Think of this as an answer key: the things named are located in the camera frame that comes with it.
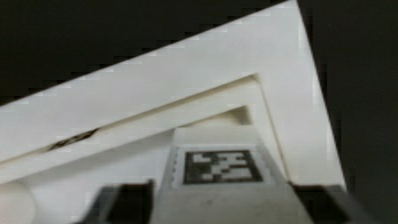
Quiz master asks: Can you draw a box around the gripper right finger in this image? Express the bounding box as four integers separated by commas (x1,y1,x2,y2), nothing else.
293,185,380,224

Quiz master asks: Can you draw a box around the white square tabletop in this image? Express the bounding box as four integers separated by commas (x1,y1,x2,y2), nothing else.
0,0,343,224

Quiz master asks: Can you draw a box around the white table leg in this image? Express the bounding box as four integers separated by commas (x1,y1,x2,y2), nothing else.
147,105,316,224

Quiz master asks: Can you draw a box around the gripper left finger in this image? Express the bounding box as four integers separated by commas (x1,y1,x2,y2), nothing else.
74,181,154,224

